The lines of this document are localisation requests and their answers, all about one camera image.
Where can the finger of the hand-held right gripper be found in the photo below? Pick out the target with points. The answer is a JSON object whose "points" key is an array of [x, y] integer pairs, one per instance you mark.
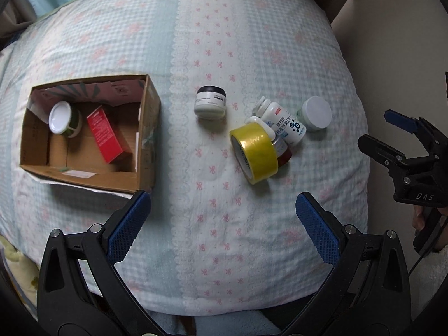
{"points": [[402, 120], [379, 150]]}

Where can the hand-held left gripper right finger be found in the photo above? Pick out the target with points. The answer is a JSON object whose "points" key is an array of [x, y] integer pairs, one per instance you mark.
{"points": [[316, 226]]}

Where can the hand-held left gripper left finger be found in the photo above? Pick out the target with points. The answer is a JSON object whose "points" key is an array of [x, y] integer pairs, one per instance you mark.
{"points": [[128, 224]]}

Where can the person's right hand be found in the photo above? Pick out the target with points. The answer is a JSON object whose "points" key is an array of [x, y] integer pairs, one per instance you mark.
{"points": [[418, 218]]}

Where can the open cardboard box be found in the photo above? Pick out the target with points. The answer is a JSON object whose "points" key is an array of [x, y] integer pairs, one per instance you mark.
{"points": [[105, 168]]}

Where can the amber brown bottle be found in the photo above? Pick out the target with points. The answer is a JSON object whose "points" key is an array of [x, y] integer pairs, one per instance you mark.
{"points": [[283, 152]]}

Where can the red carton box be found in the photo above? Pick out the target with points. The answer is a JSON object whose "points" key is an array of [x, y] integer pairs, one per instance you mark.
{"points": [[106, 136]]}

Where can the yellow tape roll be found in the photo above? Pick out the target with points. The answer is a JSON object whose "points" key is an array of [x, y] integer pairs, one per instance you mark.
{"points": [[253, 152]]}

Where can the white bottle with blue label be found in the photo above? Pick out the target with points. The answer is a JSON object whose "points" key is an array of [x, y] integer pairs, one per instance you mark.
{"points": [[285, 122]]}

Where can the yellow green patterned cloth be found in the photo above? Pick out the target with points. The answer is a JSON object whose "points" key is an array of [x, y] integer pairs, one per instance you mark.
{"points": [[17, 269]]}

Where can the green jar with white lid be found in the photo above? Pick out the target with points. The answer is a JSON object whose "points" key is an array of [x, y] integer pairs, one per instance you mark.
{"points": [[64, 119]]}

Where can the small plain white bottle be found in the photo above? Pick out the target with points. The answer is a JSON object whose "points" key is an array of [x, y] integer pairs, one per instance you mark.
{"points": [[260, 106]]}

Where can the white jar with black lid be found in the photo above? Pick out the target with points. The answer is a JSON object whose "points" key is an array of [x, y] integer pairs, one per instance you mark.
{"points": [[210, 106]]}

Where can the checkered floral blanket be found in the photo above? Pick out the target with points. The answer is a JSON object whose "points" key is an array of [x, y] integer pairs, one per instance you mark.
{"points": [[210, 42]]}

